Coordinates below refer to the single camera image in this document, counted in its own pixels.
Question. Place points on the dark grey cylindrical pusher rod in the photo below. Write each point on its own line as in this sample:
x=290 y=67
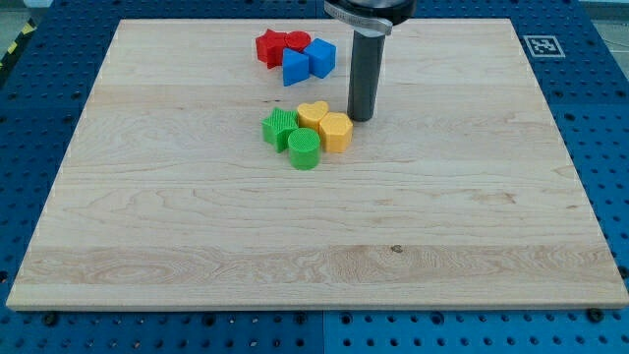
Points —
x=366 y=61

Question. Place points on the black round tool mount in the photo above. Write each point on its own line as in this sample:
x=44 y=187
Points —
x=371 y=17

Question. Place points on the yellow hexagon block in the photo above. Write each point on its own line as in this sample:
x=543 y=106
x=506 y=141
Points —
x=335 y=130

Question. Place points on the green circle block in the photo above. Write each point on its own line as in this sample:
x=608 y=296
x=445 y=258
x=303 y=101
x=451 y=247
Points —
x=304 y=148

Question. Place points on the red circle block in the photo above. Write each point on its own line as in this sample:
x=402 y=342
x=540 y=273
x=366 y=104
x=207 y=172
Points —
x=297 y=40

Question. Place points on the blue cube block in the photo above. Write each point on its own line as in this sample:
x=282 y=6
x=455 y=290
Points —
x=322 y=57

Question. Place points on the blue triangle block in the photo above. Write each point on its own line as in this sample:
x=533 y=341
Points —
x=296 y=67

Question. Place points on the red star block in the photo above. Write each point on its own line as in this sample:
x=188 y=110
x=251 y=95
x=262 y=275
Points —
x=270 y=46

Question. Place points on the yellow heart block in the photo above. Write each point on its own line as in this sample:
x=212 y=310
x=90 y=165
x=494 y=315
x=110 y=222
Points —
x=310 y=114

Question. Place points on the green star block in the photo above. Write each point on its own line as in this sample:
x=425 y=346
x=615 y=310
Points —
x=277 y=127

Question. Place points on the white fiducial marker tag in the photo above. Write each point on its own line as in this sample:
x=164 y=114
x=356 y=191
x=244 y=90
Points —
x=544 y=46

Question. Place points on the light wooden board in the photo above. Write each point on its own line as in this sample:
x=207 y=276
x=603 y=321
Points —
x=458 y=194

